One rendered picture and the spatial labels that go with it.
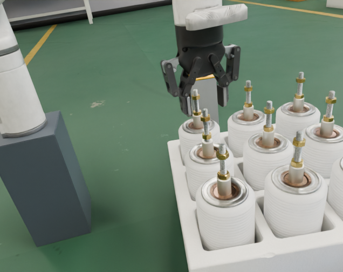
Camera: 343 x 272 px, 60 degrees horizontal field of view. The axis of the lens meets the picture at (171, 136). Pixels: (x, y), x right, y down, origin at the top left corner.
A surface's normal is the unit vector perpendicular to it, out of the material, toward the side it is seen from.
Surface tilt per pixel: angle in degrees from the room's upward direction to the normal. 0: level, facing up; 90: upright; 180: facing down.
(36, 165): 90
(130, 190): 0
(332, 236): 0
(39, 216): 90
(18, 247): 0
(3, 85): 90
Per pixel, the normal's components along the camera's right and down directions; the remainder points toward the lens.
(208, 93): 0.10, 0.48
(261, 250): -0.13, -0.86
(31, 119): 0.79, 0.22
